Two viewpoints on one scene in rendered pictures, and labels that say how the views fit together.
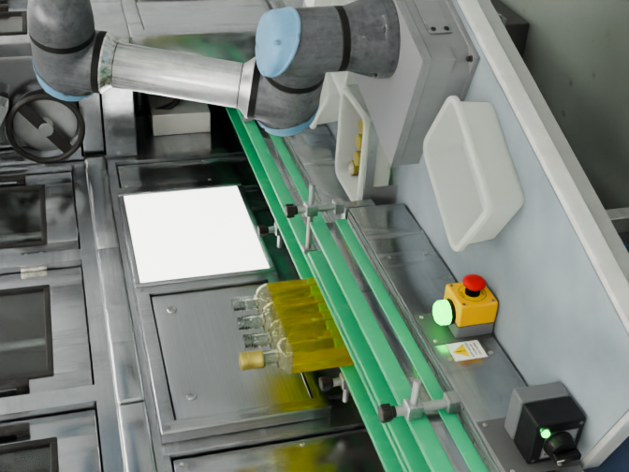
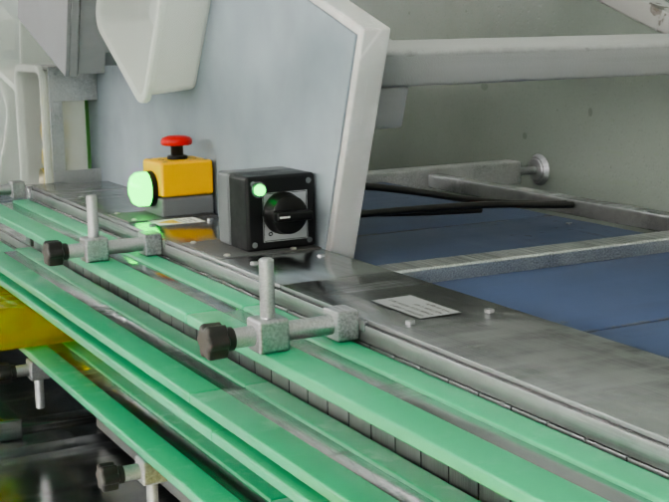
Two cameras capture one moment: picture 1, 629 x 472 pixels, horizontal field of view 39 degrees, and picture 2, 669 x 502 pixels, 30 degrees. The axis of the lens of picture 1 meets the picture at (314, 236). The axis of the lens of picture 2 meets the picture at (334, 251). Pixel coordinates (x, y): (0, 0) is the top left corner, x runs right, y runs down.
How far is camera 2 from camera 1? 0.86 m
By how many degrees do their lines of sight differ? 25
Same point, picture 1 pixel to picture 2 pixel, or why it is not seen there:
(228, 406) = not seen: outside the picture
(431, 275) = not seen: hidden behind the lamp
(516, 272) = (221, 99)
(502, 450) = (214, 249)
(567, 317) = (273, 78)
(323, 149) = not seen: hidden behind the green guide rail
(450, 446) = (147, 270)
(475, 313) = (182, 174)
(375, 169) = (66, 144)
